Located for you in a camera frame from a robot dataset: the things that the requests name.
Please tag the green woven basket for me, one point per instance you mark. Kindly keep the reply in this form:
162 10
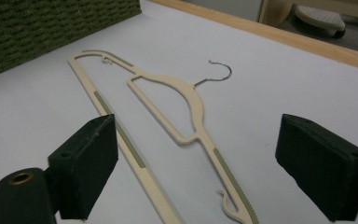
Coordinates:
43 31

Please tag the beige clothes hanger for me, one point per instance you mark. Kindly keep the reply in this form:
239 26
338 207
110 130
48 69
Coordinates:
195 104

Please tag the grey rounded object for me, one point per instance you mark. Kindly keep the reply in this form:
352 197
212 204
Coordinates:
318 17

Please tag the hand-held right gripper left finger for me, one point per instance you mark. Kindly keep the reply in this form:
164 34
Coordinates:
85 161

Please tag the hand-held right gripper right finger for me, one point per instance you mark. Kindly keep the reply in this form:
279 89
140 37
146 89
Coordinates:
323 168

